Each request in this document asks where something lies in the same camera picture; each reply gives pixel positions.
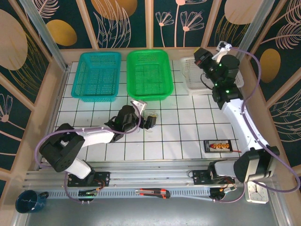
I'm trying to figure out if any small black circuit board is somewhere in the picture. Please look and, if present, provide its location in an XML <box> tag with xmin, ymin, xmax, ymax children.
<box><xmin>78</xmin><ymin>189</ymin><xmax>99</xmax><ymax>198</ymax></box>

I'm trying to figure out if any red black utility knife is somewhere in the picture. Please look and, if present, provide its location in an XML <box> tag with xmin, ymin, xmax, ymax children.
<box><xmin>135</xmin><ymin>188</ymin><xmax>171</xmax><ymax>200</ymax></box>

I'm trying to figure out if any green plastic basket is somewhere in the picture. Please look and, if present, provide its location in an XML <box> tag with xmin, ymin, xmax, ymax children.
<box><xmin>126</xmin><ymin>49</ymin><xmax>174</xmax><ymax>102</ymax></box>

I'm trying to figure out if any black controller with wires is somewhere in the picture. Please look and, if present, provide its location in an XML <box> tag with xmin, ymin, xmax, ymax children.
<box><xmin>210</xmin><ymin>185</ymin><xmax>238</xmax><ymax>201</ymax></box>

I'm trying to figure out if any aluminium frame post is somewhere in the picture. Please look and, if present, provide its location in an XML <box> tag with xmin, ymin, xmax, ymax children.
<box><xmin>19</xmin><ymin>0</ymin><xmax>70</xmax><ymax>71</ymax></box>
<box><xmin>234</xmin><ymin>0</ymin><xmax>276</xmax><ymax>62</ymax></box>

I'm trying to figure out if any dark blue mug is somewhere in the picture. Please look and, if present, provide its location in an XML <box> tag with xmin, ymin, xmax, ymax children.
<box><xmin>16</xmin><ymin>190</ymin><xmax>49</xmax><ymax>214</ymax></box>

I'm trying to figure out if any purple sheathed cable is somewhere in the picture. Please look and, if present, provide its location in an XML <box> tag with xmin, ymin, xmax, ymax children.
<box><xmin>213</xmin><ymin>46</ymin><xmax>301</xmax><ymax>203</ymax></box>
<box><xmin>34</xmin><ymin>110</ymin><xmax>142</xmax><ymax>203</ymax></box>

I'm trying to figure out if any white plastic basket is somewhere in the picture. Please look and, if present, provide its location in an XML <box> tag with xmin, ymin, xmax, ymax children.
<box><xmin>180</xmin><ymin>56</ymin><xmax>244</xmax><ymax>96</ymax></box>

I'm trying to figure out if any teal plastic basket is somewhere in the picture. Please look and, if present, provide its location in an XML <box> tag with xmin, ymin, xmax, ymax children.
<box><xmin>71</xmin><ymin>51</ymin><xmax>122</xmax><ymax>103</ymax></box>

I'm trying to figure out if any grey slotted cable duct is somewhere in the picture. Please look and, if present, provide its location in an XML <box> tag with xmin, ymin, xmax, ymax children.
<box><xmin>46</xmin><ymin>189</ymin><xmax>212</xmax><ymax>199</ymax></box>

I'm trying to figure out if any thin white cable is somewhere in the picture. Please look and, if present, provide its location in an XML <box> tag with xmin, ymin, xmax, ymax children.
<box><xmin>143</xmin><ymin>122</ymin><xmax>156</xmax><ymax>133</ymax></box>

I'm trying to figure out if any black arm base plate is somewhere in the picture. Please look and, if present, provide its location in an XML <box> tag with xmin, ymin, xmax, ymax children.
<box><xmin>192</xmin><ymin>169</ymin><xmax>236</xmax><ymax>186</ymax></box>
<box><xmin>67</xmin><ymin>171</ymin><xmax>111</xmax><ymax>188</ymax></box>

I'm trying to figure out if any white square clock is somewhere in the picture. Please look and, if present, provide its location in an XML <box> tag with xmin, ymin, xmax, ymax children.
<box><xmin>245</xmin><ymin>181</ymin><xmax>269</xmax><ymax>204</ymax></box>

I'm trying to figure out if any aluminium mounting rail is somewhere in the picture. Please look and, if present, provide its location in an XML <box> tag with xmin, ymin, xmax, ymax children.
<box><xmin>22</xmin><ymin>160</ymin><xmax>277</xmax><ymax>189</ymax></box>

